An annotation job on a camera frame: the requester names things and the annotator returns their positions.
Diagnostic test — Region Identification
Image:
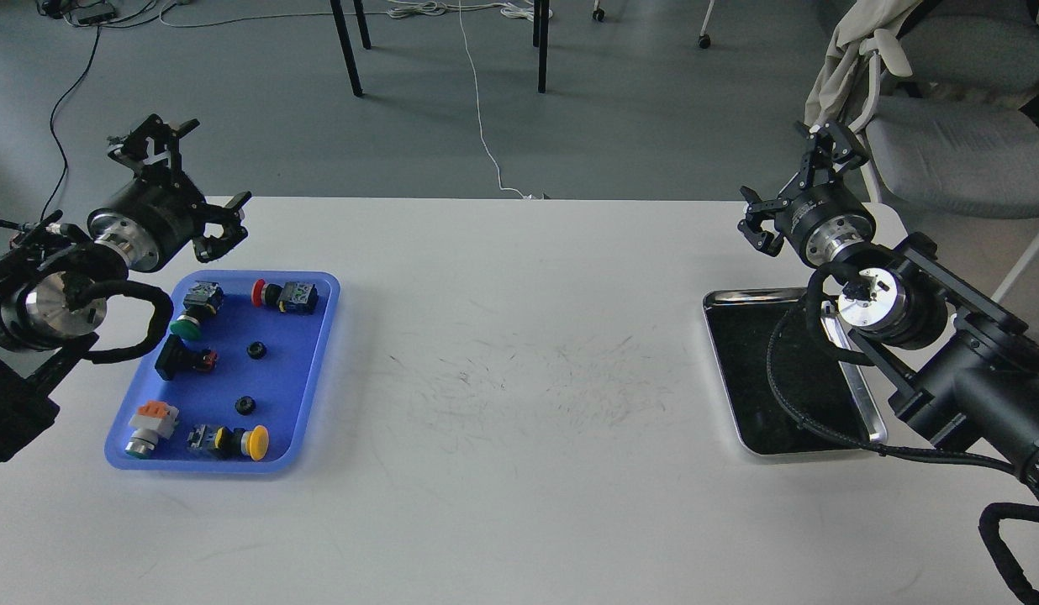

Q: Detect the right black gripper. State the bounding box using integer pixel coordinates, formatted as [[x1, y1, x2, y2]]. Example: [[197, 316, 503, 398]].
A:
[[737, 120, 877, 268]]

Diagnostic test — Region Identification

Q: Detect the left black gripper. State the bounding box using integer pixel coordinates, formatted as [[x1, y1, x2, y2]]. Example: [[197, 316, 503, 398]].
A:
[[87, 114, 254, 273]]

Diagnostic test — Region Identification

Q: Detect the small black gear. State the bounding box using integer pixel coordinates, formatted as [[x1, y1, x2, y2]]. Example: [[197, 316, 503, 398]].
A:
[[234, 396, 257, 416], [245, 341, 267, 360]]

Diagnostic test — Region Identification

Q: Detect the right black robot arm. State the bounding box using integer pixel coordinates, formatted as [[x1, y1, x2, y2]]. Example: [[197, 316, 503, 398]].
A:
[[738, 120, 1039, 604]]

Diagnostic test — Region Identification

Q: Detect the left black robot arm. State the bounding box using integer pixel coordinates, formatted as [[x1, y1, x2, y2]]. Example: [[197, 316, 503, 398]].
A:
[[0, 114, 251, 464]]

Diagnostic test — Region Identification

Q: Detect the blue plastic tray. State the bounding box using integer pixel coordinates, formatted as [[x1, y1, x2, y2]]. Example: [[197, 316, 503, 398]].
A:
[[104, 271, 341, 475]]

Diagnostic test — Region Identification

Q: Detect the silver metal tray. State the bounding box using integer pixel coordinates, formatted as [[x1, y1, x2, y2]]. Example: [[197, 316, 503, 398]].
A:
[[703, 287, 888, 463]]

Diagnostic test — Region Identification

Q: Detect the beige jacket on chair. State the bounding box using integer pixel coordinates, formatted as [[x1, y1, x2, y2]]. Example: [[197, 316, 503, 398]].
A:
[[804, 1, 920, 134]]

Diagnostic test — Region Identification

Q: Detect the chair caster wheel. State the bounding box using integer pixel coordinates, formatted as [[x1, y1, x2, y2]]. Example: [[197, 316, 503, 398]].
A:
[[698, 0, 716, 50]]

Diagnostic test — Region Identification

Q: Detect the grey office chair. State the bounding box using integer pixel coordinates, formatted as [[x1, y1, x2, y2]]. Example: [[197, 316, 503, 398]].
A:
[[850, 1, 1039, 300]]

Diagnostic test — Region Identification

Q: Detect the power strip on floor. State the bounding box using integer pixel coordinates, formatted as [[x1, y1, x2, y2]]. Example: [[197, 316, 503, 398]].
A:
[[66, 1, 119, 27]]

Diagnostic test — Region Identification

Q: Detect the black table leg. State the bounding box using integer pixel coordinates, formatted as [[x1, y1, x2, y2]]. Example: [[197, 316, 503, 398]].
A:
[[353, 0, 372, 50], [329, 0, 363, 98], [532, 0, 551, 93]]

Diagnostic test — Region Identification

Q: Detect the orange grey push button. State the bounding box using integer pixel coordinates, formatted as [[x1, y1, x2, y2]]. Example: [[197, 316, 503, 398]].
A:
[[124, 401, 180, 459]]

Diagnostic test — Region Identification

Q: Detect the black table leg rear left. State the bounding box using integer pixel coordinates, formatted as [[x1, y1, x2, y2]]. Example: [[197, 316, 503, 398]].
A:
[[353, 0, 372, 50]]

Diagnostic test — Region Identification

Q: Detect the yellow mushroom push button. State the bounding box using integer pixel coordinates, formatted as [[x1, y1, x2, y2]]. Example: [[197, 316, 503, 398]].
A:
[[187, 423, 270, 462]]

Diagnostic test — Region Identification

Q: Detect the black table leg right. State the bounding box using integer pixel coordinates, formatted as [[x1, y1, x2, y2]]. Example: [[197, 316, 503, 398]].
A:
[[532, 0, 551, 93]]

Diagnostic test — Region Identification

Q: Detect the green push button switch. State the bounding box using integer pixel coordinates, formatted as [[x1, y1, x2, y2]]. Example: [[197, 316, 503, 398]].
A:
[[169, 281, 227, 340]]

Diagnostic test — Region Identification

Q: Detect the red push button switch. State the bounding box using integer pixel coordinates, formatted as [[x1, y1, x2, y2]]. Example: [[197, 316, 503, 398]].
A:
[[251, 279, 319, 315]]

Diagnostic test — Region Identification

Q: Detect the black cable on floor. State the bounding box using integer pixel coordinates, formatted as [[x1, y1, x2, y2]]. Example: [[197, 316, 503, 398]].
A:
[[39, 0, 163, 221]]

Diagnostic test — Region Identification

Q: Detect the white cable on floor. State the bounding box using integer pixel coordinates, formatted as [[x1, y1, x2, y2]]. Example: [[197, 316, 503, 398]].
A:
[[385, 0, 554, 201]]

